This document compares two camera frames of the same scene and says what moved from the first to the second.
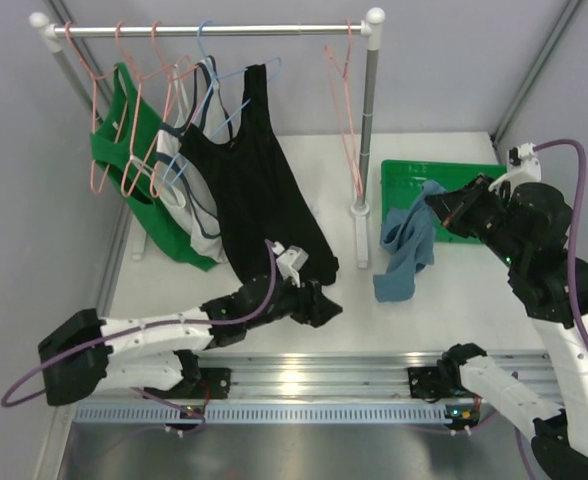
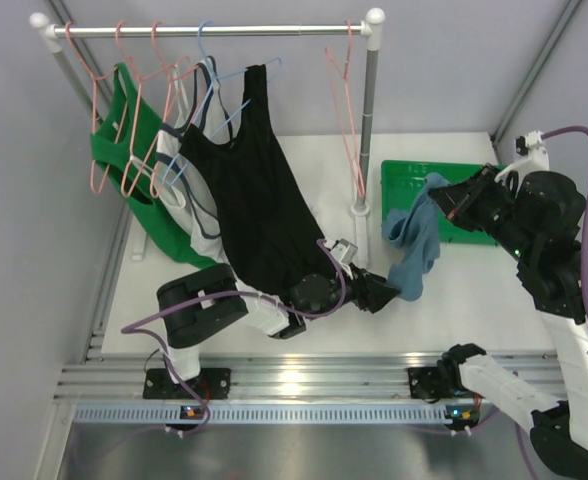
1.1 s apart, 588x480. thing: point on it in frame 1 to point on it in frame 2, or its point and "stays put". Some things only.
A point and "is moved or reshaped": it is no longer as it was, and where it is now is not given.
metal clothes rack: (369, 28) stays put
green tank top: (124, 142) stays put
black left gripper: (309, 304) to (362, 290)
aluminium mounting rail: (384, 375) stays put
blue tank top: (409, 233) is moved or reshaped
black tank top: (259, 195) stays put
